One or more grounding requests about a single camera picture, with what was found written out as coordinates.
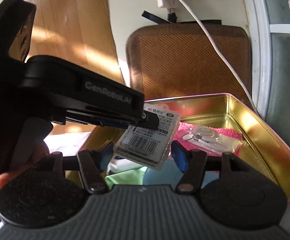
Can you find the white printed wipes packet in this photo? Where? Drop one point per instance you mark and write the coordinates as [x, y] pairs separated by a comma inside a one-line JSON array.
[[119, 164]]

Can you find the wood pattern vinyl sheet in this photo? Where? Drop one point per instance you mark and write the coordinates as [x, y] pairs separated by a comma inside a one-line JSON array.
[[78, 31]]

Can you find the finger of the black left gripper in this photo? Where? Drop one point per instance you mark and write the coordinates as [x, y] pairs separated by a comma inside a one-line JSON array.
[[148, 120]]

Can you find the pink fluffy towel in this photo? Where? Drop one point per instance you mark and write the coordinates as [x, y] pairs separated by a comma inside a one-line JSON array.
[[207, 132]]

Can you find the white window frame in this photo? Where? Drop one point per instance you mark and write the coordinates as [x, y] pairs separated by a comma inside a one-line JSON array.
[[265, 17]]

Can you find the green cloth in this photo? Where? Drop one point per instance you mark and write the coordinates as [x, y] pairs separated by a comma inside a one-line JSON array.
[[130, 177]]

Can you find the brown woven seat cushion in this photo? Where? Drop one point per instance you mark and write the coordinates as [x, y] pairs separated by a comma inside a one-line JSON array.
[[172, 60]]

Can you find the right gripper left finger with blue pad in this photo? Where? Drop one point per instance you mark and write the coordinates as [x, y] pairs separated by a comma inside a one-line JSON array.
[[91, 164]]

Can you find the pink macaron tin box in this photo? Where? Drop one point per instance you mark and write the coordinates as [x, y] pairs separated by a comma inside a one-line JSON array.
[[260, 147]]

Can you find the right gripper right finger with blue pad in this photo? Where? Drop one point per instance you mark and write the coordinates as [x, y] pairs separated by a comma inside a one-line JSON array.
[[192, 164]]

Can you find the person's left hand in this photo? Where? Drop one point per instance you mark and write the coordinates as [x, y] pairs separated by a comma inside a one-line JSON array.
[[40, 151]]

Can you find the clear packaged card box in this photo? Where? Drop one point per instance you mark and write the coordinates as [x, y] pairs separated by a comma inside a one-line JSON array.
[[149, 147]]

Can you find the light blue soft object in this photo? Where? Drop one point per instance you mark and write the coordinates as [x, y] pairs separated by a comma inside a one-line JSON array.
[[168, 175]]

